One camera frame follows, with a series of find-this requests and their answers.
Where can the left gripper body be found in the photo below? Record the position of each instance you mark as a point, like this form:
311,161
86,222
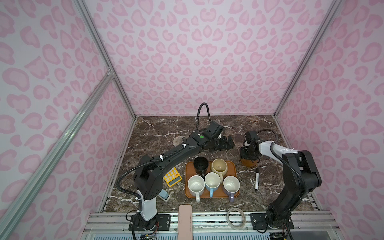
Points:
216,144

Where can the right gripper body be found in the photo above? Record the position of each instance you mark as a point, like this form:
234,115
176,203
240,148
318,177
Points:
247,153

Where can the brown round wooden coaster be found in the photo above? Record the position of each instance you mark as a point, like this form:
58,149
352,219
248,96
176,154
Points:
249,163

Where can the black mug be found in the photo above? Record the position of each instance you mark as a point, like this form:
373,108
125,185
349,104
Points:
201,165

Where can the cream beige mug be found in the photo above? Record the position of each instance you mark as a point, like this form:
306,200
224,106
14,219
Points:
220,167

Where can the beige speckled round coaster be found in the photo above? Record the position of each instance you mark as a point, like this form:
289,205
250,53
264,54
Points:
179,140

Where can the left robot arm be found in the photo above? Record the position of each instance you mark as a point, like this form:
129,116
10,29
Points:
149,179

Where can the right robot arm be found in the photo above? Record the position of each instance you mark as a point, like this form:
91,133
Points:
300,175

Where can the orange brown tray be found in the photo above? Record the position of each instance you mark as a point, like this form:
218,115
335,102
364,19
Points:
219,193

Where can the black white marker pen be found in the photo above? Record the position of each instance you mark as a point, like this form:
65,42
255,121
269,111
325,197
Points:
257,179

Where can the light blue mug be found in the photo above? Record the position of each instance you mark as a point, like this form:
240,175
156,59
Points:
212,182

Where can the lavender mug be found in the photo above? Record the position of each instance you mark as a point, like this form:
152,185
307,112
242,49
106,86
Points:
231,187

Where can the white mug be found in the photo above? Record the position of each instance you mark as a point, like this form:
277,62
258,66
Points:
196,186

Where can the yellow calculator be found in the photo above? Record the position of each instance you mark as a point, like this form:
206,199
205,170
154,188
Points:
172,177

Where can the clear tape roll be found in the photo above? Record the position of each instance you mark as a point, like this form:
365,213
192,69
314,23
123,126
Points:
236,219

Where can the grey blue stapler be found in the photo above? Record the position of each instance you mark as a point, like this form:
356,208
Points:
164,195

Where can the pink rectangular bar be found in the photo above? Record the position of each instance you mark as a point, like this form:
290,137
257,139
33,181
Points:
185,223

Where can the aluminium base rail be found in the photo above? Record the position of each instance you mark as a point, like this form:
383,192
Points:
308,225

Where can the left aluminium frame strut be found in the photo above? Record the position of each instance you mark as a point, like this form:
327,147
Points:
23,192

